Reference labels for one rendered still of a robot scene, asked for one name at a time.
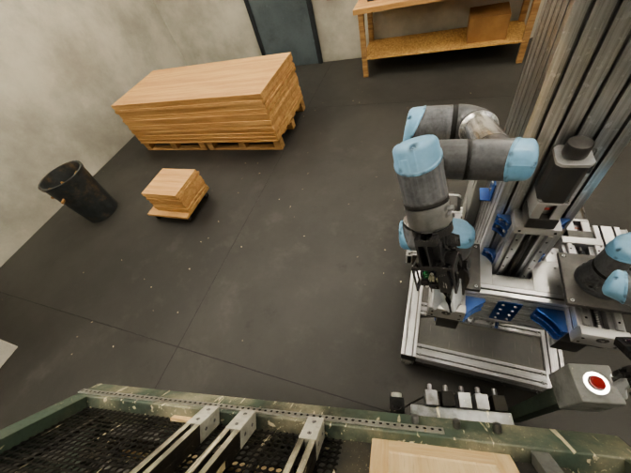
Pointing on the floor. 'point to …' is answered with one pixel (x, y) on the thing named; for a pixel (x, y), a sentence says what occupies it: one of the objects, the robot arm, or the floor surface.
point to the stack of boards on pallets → (215, 104)
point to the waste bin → (79, 191)
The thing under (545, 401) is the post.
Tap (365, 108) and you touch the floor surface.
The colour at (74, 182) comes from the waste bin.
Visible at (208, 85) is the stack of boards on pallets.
